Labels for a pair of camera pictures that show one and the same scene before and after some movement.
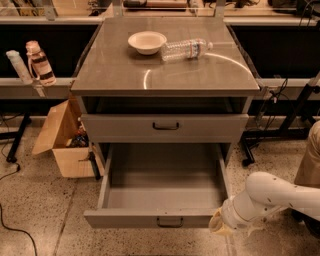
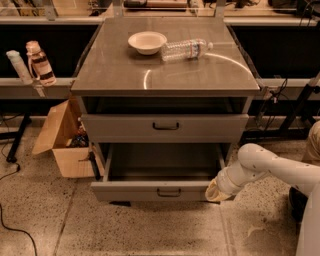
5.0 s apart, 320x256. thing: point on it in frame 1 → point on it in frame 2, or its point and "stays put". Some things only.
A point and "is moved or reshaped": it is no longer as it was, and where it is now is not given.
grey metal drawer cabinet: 165,92 stays put
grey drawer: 159,186 is moved or reshaped
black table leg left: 18,136 stays put
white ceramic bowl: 147,42 stays put
